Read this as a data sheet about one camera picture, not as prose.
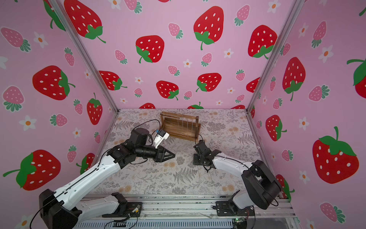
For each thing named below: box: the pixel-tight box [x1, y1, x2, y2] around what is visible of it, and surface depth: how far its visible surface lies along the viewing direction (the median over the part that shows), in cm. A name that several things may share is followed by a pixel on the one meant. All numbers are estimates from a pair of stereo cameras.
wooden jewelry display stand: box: [160, 111, 202, 142], surface depth 105 cm
